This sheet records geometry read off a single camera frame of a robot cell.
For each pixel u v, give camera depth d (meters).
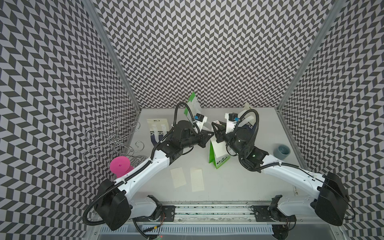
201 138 0.64
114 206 0.38
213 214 0.75
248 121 0.86
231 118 0.59
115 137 0.94
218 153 0.73
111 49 0.86
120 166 0.59
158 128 0.84
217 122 0.71
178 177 0.85
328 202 0.38
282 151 0.92
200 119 0.64
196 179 0.85
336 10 0.68
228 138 0.63
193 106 0.95
